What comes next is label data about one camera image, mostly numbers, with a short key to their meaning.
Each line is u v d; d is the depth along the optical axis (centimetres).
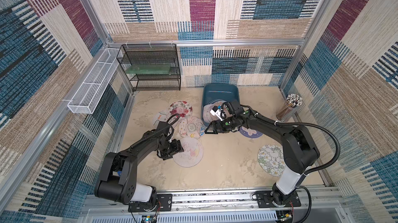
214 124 76
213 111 82
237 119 70
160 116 105
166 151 75
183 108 109
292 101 89
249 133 97
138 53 102
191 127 99
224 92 115
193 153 89
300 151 47
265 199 73
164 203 73
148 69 97
